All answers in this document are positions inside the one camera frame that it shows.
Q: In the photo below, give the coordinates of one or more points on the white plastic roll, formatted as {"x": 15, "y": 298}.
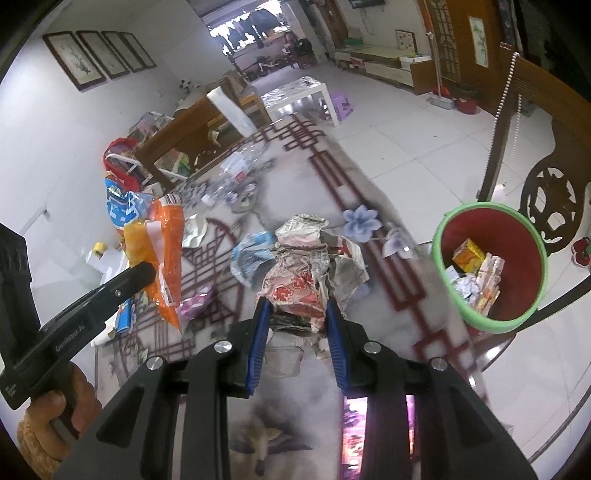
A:
{"x": 231, "y": 110}

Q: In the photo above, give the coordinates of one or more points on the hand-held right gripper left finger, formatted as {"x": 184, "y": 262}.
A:
{"x": 261, "y": 341}

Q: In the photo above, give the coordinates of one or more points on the crumpled white paper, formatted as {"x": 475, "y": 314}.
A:
{"x": 466, "y": 286}

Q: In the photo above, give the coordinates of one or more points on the pile of magazines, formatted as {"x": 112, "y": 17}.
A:
{"x": 150, "y": 124}

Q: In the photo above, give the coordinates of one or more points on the carved wooden chair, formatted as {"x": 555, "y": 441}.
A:
{"x": 554, "y": 203}

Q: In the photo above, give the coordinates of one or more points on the red mop bucket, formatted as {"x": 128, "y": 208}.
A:
{"x": 467, "y": 104}

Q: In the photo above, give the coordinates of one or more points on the clear plastic bottle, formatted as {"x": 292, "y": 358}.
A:
{"x": 244, "y": 164}

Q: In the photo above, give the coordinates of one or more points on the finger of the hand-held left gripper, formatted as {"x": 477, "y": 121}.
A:
{"x": 131, "y": 281}

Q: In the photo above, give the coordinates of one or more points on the wooden bench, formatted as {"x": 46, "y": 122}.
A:
{"x": 184, "y": 124}

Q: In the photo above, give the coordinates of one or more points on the red bag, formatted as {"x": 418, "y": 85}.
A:
{"x": 122, "y": 157}

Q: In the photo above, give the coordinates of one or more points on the small framed picture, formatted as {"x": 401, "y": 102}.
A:
{"x": 405, "y": 41}

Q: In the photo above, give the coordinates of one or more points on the cardboard boxes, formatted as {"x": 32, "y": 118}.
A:
{"x": 207, "y": 92}

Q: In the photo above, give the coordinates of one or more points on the person's left hand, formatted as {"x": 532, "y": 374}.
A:
{"x": 85, "y": 401}

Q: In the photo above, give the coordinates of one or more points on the crumpled silver foil wrapper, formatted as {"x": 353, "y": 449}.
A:
{"x": 194, "y": 230}

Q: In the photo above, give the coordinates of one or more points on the purple wrapper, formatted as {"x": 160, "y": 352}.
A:
{"x": 196, "y": 302}

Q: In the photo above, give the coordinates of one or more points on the low television cabinet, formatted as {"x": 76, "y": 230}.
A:
{"x": 378, "y": 64}

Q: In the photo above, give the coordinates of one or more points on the red print paper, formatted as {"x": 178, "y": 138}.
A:
{"x": 300, "y": 286}

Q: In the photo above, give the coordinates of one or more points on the small blue packet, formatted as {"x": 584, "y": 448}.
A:
{"x": 124, "y": 314}

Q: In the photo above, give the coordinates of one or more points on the blue snack bag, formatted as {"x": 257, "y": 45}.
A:
{"x": 124, "y": 205}

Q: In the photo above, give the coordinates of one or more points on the lit pink screen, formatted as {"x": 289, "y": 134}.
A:
{"x": 353, "y": 438}

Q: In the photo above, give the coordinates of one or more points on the bicycle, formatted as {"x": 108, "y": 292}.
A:
{"x": 268, "y": 67}

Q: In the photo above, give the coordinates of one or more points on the white coffee table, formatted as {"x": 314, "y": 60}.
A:
{"x": 295, "y": 92}

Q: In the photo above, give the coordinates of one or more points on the orange snack bag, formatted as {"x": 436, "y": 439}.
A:
{"x": 166, "y": 258}

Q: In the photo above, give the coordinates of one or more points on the blue white crumpled wrapper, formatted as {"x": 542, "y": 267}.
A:
{"x": 251, "y": 258}

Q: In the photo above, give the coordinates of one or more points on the red bin with green rim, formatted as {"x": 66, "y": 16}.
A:
{"x": 517, "y": 240}

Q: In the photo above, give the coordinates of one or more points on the row of small silver packets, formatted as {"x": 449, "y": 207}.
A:
{"x": 212, "y": 194}

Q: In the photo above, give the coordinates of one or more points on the dark framed wall picture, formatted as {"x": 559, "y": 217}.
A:
{"x": 123, "y": 50}
{"x": 102, "y": 54}
{"x": 76, "y": 60}
{"x": 138, "y": 50}

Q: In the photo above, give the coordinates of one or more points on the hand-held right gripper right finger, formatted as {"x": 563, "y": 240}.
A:
{"x": 337, "y": 350}

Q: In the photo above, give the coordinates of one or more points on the wall television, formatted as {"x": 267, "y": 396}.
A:
{"x": 367, "y": 2}

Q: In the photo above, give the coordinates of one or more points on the tall flower painting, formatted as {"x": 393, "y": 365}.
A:
{"x": 479, "y": 41}

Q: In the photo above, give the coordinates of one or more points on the white bottle with yellow cap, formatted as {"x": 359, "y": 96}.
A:
{"x": 108, "y": 261}

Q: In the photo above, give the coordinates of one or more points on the wooden lattice partition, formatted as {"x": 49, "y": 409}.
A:
{"x": 452, "y": 37}

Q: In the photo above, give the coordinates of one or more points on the cream orange snack packet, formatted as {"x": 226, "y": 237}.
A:
{"x": 491, "y": 281}

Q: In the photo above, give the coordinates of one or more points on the purple stool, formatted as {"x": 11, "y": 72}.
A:
{"x": 339, "y": 106}

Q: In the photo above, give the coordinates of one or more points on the row of hanging laundry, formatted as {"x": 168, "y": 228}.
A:
{"x": 249, "y": 27}

